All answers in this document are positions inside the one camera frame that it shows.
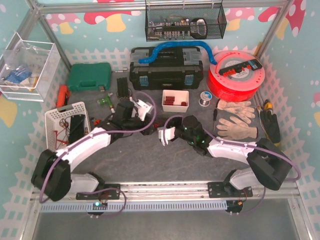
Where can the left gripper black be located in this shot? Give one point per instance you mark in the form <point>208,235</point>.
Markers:
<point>146,125</point>

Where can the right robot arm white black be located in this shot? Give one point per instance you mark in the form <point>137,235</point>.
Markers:
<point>267,165</point>

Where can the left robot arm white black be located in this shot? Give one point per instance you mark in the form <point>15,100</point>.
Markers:
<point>53,174</point>

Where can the red springs in tray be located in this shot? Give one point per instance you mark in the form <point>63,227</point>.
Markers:
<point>169,100</point>

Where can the white rectangular parts tray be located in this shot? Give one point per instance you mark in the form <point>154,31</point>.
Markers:
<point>181,102</point>

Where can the black battery holder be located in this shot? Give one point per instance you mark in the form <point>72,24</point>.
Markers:
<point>122,88</point>

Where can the black plastic toolbox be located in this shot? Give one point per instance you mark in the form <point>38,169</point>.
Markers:
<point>178,68</point>

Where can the black small screwdriver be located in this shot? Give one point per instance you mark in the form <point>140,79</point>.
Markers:
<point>215,113</point>

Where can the black device in basket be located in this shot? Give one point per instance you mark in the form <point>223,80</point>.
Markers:
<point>77,128</point>

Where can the lower beige work glove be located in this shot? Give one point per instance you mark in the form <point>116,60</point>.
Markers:
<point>235,129</point>

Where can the beige work glove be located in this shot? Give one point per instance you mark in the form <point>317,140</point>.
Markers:
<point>235,129</point>
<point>241,109</point>

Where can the green plastic tool case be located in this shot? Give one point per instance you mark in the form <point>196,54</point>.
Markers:
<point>89,76</point>

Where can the upper beige work glove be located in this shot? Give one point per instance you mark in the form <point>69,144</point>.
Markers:
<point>241,109</point>

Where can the white perforated plastic basket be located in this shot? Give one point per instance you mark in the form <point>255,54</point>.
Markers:
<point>57,124</point>

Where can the red filament spool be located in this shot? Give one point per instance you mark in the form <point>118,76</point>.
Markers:
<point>238,87</point>

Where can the black yellow rubber glove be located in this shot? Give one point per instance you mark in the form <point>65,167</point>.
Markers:
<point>270,126</point>

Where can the black red terminal strip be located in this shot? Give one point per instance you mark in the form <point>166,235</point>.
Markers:
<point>252,64</point>

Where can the blue white work glove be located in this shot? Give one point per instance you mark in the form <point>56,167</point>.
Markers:
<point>20,75</point>

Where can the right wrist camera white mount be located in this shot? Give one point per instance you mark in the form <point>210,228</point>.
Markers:
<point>166,134</point>

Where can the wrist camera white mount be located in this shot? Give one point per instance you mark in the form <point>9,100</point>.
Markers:
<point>142,108</point>
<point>166,134</point>

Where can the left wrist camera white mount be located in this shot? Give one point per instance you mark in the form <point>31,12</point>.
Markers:
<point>142,108</point>

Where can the red handled pliers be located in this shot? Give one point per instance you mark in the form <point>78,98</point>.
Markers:
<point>95,121</point>

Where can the small solder wire spool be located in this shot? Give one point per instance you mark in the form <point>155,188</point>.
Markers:
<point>205,99</point>

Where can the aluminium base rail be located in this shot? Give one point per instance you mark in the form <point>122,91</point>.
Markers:
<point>195,190</point>

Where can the white slotted cable duct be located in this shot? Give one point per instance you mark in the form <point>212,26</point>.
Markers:
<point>134,206</point>

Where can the orange handled tool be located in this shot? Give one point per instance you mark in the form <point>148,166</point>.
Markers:
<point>63,96</point>

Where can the black wire mesh basket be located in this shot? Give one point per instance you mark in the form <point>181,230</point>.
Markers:
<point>182,20</point>

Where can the clear acrylic wall box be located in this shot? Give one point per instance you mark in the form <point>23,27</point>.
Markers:
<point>42,58</point>

